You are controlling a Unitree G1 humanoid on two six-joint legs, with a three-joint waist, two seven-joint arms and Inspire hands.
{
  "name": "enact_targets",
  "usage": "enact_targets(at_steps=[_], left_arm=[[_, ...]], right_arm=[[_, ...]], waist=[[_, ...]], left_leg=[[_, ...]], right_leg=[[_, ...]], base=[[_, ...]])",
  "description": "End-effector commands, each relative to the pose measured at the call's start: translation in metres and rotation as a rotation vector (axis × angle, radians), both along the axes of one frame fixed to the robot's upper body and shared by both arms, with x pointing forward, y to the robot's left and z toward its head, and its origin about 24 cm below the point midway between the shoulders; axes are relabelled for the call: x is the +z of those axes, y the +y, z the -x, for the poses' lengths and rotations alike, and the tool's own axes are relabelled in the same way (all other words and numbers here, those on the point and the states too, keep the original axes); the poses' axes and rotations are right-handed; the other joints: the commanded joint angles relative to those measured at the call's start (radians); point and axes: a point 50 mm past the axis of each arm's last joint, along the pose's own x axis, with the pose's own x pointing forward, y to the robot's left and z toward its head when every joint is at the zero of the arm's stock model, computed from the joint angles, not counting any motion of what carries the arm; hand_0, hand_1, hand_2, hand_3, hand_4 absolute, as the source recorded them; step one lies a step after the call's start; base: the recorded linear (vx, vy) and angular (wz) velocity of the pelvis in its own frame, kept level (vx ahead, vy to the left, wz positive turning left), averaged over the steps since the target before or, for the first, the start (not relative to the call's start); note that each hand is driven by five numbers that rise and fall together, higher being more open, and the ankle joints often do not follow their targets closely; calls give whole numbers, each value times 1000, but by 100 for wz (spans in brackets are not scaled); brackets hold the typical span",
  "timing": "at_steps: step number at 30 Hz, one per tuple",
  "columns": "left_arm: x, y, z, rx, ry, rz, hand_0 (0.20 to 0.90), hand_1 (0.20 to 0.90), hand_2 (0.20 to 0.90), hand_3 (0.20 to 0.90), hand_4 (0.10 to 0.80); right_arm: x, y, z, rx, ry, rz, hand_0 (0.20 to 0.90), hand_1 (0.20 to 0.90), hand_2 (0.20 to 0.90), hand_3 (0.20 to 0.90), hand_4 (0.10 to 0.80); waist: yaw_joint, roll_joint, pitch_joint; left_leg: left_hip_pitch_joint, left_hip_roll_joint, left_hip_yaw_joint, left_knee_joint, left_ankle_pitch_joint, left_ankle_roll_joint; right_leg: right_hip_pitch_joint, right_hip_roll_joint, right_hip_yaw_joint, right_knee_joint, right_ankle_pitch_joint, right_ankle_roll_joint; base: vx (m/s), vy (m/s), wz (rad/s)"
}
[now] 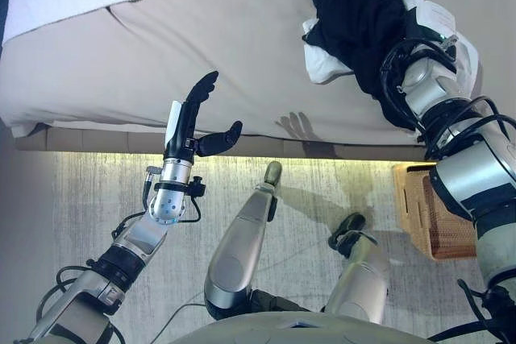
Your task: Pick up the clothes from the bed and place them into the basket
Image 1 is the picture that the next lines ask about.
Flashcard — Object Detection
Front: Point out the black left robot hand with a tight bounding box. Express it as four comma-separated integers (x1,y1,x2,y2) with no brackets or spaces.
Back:
163,70,243,160

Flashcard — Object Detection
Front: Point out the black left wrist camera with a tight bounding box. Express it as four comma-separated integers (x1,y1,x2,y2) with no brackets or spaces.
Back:
189,174,206,197

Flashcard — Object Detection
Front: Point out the silver left robot leg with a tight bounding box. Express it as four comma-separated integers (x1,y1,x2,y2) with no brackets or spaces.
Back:
203,160,311,321

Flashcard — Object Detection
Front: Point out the grey streaked rug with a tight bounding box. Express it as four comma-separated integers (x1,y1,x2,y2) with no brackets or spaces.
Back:
48,150,516,344

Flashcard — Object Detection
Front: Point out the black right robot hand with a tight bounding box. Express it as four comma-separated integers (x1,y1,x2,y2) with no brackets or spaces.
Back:
402,0,459,45

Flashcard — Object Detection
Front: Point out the brown wicker basket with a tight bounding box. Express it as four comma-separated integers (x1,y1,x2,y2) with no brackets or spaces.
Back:
393,160,479,262

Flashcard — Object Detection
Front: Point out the black garment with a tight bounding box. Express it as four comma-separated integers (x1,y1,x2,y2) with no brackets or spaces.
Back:
311,0,428,132

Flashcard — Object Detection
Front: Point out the bed with beige cover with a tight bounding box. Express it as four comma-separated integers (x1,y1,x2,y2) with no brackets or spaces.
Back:
0,0,489,147

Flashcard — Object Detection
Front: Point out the brown upholstered bed frame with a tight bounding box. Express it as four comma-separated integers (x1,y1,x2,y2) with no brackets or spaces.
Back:
14,124,439,162

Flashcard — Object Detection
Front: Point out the grey robot torso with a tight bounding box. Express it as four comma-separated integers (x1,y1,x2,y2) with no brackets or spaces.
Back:
173,309,428,344

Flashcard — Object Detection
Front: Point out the white garment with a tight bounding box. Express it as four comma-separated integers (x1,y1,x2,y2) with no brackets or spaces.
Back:
301,0,481,97

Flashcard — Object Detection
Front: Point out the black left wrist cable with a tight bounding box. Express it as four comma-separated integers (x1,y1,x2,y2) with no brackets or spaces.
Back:
177,198,202,224

